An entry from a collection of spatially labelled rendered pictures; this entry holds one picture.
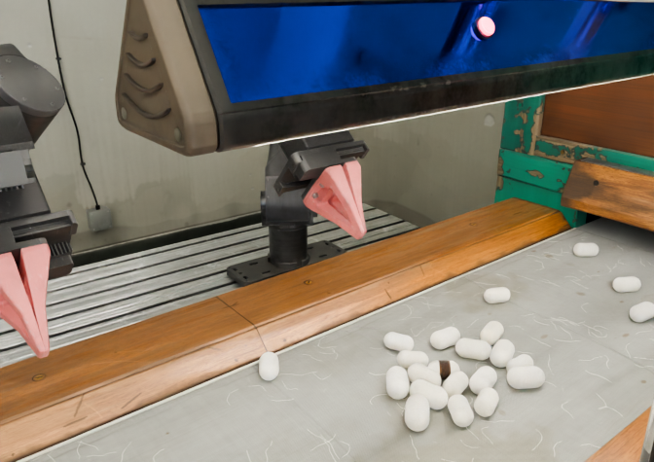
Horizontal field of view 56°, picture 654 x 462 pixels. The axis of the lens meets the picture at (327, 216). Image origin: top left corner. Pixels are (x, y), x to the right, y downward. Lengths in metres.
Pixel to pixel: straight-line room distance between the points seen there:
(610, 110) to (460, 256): 0.33
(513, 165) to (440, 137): 1.33
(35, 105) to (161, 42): 0.27
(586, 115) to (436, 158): 1.46
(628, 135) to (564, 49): 0.57
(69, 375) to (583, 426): 0.47
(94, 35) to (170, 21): 2.21
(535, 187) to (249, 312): 0.58
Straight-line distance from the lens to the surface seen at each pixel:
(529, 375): 0.64
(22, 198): 0.54
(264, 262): 1.02
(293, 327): 0.69
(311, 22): 0.31
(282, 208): 0.94
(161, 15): 0.27
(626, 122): 1.02
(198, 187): 2.72
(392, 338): 0.67
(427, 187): 2.52
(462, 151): 2.36
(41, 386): 0.64
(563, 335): 0.75
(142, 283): 1.01
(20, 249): 0.52
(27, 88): 0.53
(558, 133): 1.07
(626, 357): 0.74
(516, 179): 1.12
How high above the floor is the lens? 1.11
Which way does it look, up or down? 21 degrees down
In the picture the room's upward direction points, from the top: straight up
